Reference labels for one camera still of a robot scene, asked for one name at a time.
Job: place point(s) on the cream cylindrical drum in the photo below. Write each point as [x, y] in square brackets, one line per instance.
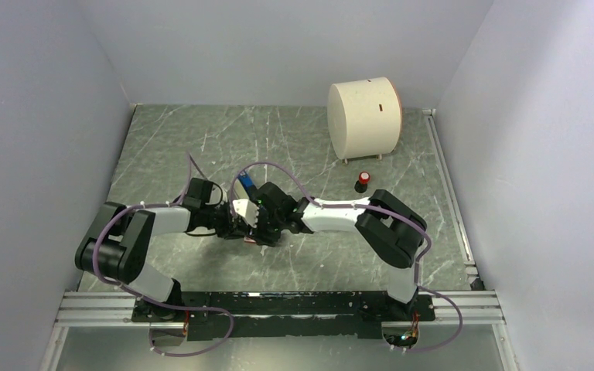
[364, 118]

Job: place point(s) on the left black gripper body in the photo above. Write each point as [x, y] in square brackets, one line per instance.
[213, 218]

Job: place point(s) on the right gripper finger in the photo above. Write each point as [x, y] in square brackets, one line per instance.
[257, 233]
[273, 238]

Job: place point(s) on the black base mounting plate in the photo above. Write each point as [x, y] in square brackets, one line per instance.
[307, 313]

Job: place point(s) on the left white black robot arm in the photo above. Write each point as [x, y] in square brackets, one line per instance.
[115, 246]

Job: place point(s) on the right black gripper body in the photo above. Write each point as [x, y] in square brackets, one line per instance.
[273, 221]

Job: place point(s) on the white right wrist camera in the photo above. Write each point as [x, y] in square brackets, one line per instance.
[247, 210]

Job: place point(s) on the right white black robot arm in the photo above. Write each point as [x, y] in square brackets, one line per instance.
[390, 228]

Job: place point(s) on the aluminium rail frame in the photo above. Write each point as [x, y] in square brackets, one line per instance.
[471, 320]

